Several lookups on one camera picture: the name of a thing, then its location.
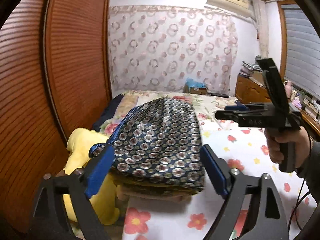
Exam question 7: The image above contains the cardboard box with blue cloth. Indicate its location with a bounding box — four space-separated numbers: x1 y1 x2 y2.
183 78 207 95

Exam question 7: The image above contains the navy patterned silk garment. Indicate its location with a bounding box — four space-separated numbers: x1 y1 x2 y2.
88 96 206 193

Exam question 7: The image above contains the grey window blind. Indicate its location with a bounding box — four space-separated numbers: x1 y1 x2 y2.
281 4 320 99

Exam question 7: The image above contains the right forearm grey sleeve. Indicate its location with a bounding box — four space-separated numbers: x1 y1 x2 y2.
297 141 320 204

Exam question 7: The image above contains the white strawberry print sheet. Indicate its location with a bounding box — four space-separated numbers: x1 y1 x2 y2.
121 112 318 240

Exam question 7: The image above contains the circle patterned wall curtain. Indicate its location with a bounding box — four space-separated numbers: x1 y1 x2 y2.
108 5 238 94

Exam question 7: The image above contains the olive folded garment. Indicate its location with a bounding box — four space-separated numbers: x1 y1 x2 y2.
110 172 199 203

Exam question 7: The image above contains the yellow plush toy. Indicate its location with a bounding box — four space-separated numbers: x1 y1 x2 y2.
63 128 120 225

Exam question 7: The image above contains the pink kettle jug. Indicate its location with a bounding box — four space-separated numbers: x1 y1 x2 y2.
284 81 292 100

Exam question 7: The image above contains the cream tied window curtain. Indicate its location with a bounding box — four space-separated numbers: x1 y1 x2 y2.
252 0 268 59

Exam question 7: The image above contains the wooden louvred wardrobe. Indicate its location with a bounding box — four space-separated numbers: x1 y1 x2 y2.
1 0 112 238

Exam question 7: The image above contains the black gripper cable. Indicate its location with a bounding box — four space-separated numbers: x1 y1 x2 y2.
287 127 315 233

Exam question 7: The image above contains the stack of papers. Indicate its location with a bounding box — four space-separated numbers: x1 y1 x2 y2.
240 61 262 76

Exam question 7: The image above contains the wooden sideboard cabinet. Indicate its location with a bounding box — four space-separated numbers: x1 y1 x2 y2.
235 74 319 140

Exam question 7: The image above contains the person's right hand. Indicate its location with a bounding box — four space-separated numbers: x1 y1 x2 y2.
264 126 313 168

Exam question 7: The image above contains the cardboard box on cabinet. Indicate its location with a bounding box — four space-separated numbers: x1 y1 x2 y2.
252 72 264 84

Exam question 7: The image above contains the navy blanket edge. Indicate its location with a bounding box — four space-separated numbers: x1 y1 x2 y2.
92 94 124 132

